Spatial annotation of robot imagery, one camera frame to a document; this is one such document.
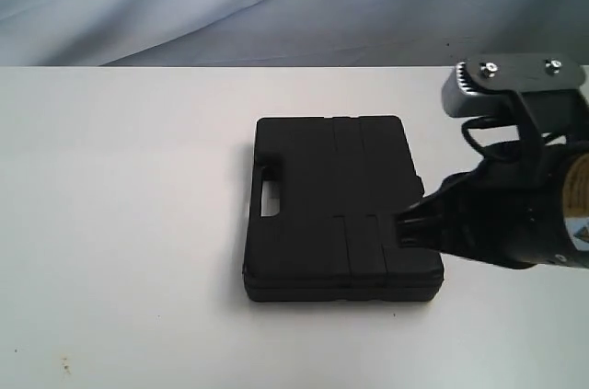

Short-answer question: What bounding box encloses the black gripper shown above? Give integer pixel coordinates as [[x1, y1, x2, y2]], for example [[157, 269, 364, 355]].
[[394, 144, 571, 269]]

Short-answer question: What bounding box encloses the white backdrop cloth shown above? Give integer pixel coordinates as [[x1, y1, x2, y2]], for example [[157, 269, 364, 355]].
[[1, 0, 588, 66]]

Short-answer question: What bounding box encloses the black plastic carry case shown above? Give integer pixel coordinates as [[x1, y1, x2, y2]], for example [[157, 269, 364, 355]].
[[242, 116, 444, 303]]

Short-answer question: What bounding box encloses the black camera cable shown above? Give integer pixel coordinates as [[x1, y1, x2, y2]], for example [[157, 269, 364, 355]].
[[459, 116, 589, 165]]

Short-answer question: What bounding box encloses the black robot arm with label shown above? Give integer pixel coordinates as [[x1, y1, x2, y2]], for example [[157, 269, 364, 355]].
[[394, 90, 588, 269]]

